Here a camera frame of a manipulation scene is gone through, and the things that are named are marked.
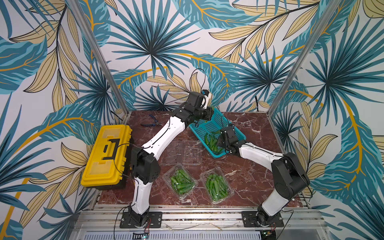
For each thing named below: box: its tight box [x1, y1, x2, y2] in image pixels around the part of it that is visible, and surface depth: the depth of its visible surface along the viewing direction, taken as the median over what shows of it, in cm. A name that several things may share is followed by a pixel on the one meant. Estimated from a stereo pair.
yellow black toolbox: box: [81, 124, 133, 190], surface depth 78 cm
